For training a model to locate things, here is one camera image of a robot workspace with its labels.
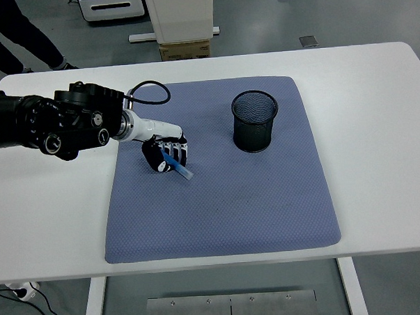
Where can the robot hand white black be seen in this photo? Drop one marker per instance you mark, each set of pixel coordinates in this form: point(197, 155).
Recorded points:
point(160, 130)

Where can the blue marker with clear cap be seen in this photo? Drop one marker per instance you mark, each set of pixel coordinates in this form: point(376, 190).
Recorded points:
point(184, 172)

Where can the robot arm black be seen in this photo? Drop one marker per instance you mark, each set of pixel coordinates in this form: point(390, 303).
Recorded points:
point(72, 114)

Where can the black mesh pen holder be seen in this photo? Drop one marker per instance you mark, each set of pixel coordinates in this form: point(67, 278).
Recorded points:
point(254, 134)

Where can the brown cardboard box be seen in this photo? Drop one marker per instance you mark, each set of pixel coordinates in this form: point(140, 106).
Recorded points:
point(184, 50)

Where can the blue-grey quilted mat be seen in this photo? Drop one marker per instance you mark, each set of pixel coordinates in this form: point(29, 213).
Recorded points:
point(215, 206)

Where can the white cabinet with dark slot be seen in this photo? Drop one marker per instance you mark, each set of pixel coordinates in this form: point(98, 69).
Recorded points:
point(111, 13)

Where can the person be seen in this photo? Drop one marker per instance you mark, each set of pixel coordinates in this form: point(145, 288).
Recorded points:
point(27, 33)

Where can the grey metal floor socket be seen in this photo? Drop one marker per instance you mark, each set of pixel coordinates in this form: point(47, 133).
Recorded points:
point(308, 41)

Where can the grey metal plate with screws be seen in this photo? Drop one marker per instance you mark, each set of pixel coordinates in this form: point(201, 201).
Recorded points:
point(202, 311)

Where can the white table leg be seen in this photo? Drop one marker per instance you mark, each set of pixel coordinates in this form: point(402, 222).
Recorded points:
point(353, 290)
point(94, 305)

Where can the white power strip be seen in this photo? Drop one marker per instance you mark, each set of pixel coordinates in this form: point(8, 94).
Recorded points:
point(26, 292)

